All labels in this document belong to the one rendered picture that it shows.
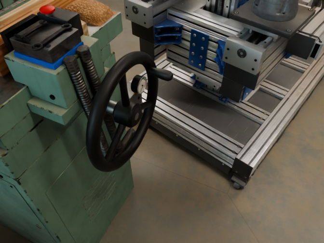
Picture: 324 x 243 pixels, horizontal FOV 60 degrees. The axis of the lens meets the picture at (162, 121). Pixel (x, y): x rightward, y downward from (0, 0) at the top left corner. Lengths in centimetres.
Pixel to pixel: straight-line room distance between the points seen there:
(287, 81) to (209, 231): 100
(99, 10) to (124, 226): 95
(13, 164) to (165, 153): 102
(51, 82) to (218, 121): 106
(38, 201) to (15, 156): 19
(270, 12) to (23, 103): 80
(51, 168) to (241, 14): 79
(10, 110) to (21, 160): 13
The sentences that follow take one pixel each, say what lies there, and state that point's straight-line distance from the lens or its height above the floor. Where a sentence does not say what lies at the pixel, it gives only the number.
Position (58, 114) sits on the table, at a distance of 61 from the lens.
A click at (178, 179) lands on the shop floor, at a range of 150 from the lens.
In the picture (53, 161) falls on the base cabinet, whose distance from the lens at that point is 81.
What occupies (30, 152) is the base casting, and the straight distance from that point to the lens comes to 73.
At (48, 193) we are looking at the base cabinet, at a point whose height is 58.
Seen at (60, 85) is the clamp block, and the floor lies 93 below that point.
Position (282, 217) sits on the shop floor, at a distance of 151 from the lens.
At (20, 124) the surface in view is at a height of 83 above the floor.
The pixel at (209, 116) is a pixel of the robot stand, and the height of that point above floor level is 21.
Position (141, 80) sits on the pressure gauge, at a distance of 95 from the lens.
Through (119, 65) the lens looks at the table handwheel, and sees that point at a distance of 56.
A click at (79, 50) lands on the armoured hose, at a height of 97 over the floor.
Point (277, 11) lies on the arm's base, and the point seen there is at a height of 85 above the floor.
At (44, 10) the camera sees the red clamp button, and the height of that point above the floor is 102.
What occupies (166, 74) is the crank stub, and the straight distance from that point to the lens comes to 65.
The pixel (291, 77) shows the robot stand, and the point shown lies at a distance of 191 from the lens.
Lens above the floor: 128
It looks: 47 degrees down
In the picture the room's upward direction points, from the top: straight up
